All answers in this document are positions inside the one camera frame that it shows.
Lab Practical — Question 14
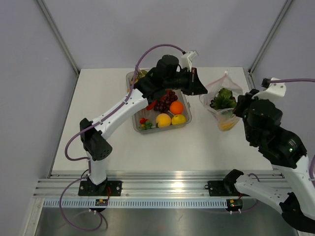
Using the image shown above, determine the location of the white slotted cable duct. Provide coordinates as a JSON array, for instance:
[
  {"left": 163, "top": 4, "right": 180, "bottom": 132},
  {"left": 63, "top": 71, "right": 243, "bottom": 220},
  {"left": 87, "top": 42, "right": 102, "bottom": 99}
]
[{"left": 43, "top": 198, "right": 228, "bottom": 209}]

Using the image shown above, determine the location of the left aluminium frame post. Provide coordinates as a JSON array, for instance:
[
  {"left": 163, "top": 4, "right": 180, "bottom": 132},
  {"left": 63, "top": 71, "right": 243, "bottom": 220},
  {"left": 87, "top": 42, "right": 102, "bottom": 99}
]
[{"left": 35, "top": 0, "right": 80, "bottom": 77}]

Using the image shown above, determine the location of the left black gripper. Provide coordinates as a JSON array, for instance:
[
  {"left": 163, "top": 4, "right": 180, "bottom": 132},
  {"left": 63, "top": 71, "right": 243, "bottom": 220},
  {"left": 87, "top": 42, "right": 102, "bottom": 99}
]
[{"left": 163, "top": 67, "right": 208, "bottom": 96}]

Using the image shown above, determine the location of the tan grape bunch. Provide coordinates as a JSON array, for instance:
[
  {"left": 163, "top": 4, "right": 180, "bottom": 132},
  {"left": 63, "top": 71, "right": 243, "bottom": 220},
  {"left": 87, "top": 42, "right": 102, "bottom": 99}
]
[{"left": 126, "top": 70, "right": 148, "bottom": 85}]

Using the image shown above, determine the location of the orange spiky pineapple fruit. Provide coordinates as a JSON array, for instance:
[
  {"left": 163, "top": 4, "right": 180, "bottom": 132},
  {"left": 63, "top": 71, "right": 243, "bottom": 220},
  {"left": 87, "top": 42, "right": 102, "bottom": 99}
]
[{"left": 209, "top": 88, "right": 238, "bottom": 131}]

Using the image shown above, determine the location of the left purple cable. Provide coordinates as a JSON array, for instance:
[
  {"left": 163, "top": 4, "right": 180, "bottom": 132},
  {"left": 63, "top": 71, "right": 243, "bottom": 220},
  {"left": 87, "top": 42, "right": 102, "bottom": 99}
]
[{"left": 59, "top": 44, "right": 185, "bottom": 232}]

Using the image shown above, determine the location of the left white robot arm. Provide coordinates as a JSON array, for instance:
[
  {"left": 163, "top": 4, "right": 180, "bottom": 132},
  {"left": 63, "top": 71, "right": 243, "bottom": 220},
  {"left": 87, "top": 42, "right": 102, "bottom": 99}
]
[{"left": 78, "top": 51, "right": 207, "bottom": 197}]

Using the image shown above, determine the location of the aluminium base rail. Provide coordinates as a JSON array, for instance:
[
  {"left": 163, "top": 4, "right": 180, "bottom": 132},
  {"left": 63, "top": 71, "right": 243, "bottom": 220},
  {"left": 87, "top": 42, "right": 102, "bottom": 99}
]
[{"left": 31, "top": 171, "right": 301, "bottom": 200}]

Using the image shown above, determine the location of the aluminium frame post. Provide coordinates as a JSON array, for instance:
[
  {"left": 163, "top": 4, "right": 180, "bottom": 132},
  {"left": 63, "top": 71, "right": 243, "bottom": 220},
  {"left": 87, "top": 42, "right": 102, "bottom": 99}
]
[
  {"left": 248, "top": 0, "right": 295, "bottom": 75},
  {"left": 35, "top": 0, "right": 80, "bottom": 77}
]

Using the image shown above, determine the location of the small yellow fruit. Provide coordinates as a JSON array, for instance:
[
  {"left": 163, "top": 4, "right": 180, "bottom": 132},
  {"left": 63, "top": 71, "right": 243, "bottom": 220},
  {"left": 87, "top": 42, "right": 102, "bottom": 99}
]
[{"left": 156, "top": 113, "right": 171, "bottom": 128}]

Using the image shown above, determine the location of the clear zip top bag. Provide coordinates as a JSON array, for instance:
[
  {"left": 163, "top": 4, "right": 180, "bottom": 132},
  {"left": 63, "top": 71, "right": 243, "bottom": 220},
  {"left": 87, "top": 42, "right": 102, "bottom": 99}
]
[{"left": 199, "top": 71, "right": 243, "bottom": 131}]

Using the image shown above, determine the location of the red lobster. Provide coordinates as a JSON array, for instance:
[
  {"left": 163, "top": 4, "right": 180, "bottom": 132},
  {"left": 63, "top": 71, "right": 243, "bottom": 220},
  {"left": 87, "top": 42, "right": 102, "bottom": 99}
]
[{"left": 146, "top": 100, "right": 157, "bottom": 111}]

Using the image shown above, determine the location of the clear plastic food bin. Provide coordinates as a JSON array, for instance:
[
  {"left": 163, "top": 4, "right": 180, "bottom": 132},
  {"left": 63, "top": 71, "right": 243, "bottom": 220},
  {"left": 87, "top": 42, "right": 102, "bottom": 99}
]
[{"left": 126, "top": 68, "right": 193, "bottom": 135}]

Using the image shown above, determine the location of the right aluminium frame post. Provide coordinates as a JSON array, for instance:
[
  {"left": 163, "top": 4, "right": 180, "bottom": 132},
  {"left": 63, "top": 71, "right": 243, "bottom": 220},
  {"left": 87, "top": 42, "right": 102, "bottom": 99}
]
[{"left": 248, "top": 0, "right": 295, "bottom": 75}]

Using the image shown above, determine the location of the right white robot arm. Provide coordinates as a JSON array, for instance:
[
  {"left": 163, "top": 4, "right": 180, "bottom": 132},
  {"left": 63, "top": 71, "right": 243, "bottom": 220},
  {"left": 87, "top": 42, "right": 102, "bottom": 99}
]
[{"left": 204, "top": 78, "right": 315, "bottom": 234}]

